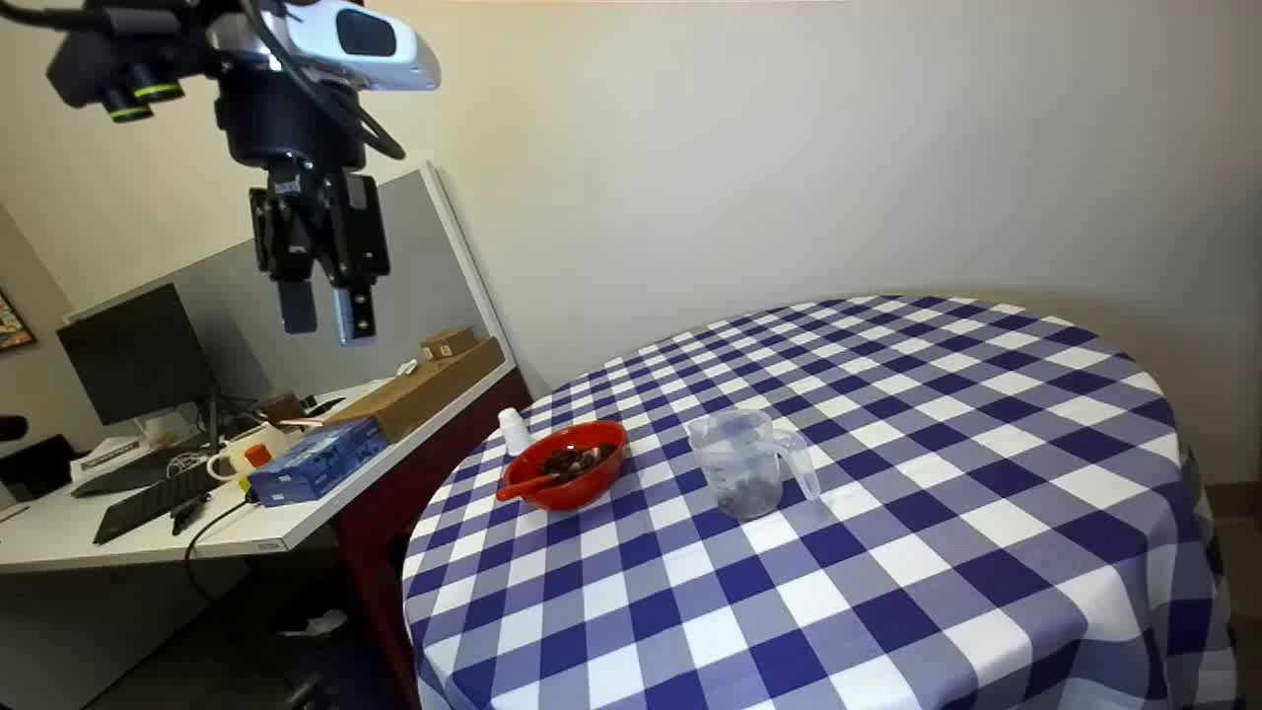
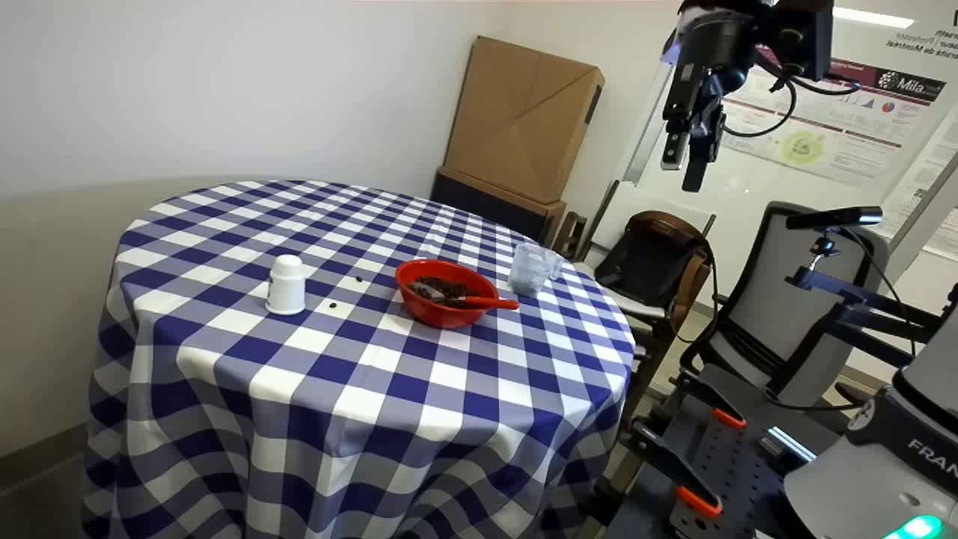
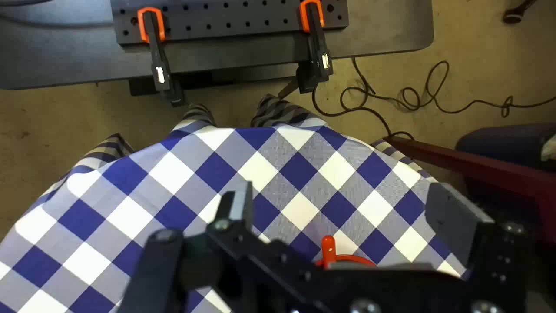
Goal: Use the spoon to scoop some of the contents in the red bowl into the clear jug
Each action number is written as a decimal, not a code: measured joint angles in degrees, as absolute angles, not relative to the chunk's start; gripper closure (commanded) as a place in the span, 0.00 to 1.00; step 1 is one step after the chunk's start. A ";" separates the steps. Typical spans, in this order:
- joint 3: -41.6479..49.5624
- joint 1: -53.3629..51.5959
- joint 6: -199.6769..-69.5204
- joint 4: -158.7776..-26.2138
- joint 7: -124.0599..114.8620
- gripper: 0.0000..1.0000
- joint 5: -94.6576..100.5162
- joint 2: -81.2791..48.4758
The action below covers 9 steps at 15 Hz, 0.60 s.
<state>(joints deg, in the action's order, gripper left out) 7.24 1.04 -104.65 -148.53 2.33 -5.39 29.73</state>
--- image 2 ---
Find brown wooden chair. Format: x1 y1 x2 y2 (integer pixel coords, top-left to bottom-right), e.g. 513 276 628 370
573 207 719 422

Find small wooden frame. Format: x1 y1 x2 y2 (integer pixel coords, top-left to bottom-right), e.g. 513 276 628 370
552 207 594 262

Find printed wall poster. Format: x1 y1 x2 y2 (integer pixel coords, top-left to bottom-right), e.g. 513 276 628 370
721 52 951 192

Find red handled spoon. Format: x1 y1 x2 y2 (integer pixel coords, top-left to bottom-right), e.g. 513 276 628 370
412 280 525 311

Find grey mesh office chair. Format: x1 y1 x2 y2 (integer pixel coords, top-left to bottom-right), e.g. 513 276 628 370
679 201 891 413

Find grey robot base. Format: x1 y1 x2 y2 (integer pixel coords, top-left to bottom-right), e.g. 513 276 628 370
782 302 958 539

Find black stereo camera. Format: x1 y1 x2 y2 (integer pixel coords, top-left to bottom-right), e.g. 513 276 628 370
784 202 885 234

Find clear plastic measuring jug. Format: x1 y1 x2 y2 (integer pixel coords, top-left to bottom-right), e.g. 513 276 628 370
510 238 565 298

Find blue black articulated mount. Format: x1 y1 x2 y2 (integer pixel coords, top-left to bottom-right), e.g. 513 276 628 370
787 231 945 401

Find black bag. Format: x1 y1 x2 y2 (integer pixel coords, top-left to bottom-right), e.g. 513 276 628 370
594 213 709 302

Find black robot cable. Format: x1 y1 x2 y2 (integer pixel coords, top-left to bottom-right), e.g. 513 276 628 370
719 39 863 142

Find large flat cardboard box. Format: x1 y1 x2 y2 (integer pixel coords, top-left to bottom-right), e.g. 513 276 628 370
439 31 607 207

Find small white cup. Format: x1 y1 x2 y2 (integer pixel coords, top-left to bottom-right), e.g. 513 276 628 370
264 252 311 320

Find orange handled black clamp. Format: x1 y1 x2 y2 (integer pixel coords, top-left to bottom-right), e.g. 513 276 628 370
625 415 727 523
677 370 751 433

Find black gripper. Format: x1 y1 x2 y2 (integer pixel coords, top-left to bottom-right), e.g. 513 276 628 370
662 5 761 195

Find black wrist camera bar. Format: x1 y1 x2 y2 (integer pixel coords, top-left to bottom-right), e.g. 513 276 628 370
767 0 839 82

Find blue white checkered tablecloth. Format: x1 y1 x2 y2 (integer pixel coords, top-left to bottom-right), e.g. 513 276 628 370
82 177 642 539

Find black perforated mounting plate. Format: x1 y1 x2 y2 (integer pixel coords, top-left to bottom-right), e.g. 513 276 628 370
607 391 833 539

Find red plastic bowl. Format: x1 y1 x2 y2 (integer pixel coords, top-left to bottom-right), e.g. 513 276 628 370
393 256 501 331

